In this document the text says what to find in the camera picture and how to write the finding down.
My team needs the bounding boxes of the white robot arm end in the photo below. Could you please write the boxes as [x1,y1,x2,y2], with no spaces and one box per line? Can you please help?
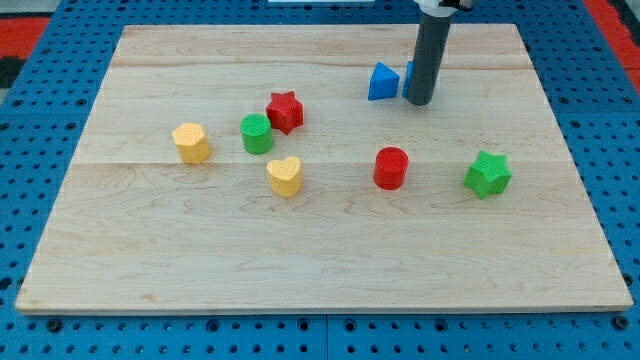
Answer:
[414,0,474,17]

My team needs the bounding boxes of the yellow heart block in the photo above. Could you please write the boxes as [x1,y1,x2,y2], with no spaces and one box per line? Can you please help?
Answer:
[266,156,303,197]

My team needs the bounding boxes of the red cylinder block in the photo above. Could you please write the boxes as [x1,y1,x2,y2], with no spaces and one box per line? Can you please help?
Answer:
[373,147,409,190]

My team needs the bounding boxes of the red star block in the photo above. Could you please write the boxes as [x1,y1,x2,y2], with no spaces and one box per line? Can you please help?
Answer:
[266,91,304,135]

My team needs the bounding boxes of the green cylinder block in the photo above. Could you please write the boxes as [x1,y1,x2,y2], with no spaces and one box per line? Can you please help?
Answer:
[240,113,273,155]

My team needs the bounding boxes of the blue triangle block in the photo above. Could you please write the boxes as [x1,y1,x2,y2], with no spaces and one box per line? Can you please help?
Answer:
[368,62,400,101]

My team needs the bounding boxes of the blue block behind pointer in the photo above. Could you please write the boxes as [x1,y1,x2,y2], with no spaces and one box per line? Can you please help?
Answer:
[402,60,413,98]

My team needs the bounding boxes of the yellow hexagon block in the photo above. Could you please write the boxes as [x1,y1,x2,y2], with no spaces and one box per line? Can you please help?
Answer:
[172,123,211,164]

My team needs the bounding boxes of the green star block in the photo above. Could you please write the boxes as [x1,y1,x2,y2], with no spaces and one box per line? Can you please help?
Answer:
[463,150,512,199]

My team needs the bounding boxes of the grey cylindrical pointer tool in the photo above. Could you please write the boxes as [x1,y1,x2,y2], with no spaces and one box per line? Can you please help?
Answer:
[406,14,451,106]

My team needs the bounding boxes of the light wooden board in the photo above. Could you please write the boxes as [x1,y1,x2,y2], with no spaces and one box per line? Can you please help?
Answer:
[15,24,633,315]

